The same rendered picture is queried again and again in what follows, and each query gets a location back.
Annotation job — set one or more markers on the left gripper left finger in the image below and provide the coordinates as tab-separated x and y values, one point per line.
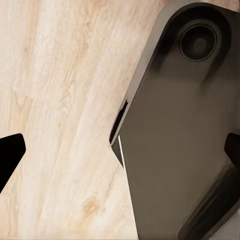
12	149

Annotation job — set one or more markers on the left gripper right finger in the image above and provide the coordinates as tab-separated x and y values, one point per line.
232	149

